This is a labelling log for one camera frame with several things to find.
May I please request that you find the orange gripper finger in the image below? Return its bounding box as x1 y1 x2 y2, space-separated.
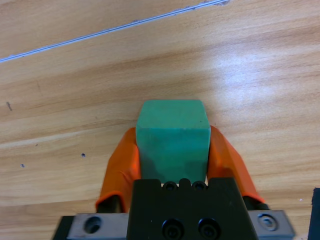
206 124 271 211
94 126 142 215

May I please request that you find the green wooden block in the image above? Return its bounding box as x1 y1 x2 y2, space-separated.
135 99 212 185

